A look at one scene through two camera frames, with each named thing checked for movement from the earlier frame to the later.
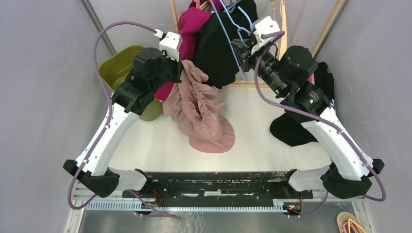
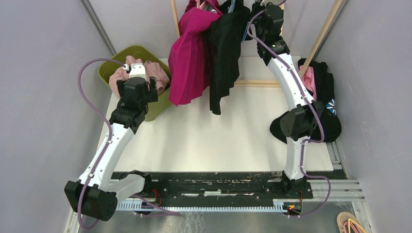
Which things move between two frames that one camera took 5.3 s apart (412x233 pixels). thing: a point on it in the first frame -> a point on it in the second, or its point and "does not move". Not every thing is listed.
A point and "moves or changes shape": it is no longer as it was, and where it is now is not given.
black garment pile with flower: (294, 132) does not move
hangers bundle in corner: (347, 223) does not move
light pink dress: (192, 103) -> (152, 70)
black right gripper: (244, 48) -> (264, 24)
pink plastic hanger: (197, 4) does not move
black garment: (214, 54) moves or changes shape
